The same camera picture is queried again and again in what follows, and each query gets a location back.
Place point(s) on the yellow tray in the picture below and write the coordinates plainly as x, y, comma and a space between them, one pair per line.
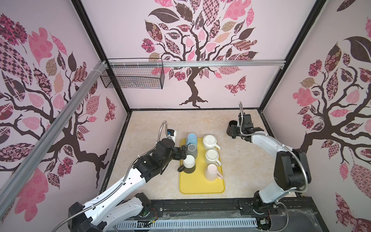
196, 183

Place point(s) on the grey mug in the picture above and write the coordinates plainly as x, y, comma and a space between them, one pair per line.
192, 150

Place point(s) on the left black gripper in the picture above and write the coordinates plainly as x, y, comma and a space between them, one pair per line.
178, 156

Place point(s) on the white slotted cable duct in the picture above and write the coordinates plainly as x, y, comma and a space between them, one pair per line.
187, 224

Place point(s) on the left aluminium rail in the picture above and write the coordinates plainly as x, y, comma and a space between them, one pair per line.
22, 174

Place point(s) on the black base frame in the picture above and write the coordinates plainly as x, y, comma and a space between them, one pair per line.
292, 214

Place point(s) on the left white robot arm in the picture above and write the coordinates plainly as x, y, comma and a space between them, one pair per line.
110, 207

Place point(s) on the white ribbed-bottom mug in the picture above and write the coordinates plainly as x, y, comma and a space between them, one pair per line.
210, 142

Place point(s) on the dark green white-bottom mug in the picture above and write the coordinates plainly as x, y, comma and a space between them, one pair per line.
188, 166

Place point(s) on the pale pink mug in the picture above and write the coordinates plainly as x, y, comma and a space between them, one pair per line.
212, 173

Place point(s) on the black mug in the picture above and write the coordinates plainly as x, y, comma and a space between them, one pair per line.
233, 129

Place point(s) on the black wire basket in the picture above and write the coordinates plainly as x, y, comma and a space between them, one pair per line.
134, 73

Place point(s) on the cream white mug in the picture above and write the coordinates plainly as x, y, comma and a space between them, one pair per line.
212, 157

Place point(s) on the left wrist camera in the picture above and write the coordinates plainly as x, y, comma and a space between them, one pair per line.
171, 134

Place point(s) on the aluminium rail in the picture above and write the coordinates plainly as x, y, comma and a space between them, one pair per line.
181, 64
22, 174

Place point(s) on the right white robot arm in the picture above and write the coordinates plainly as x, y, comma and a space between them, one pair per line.
291, 170

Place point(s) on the back aluminium rail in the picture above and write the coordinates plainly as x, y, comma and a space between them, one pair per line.
181, 64

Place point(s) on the light blue mug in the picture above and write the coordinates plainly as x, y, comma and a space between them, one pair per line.
192, 139

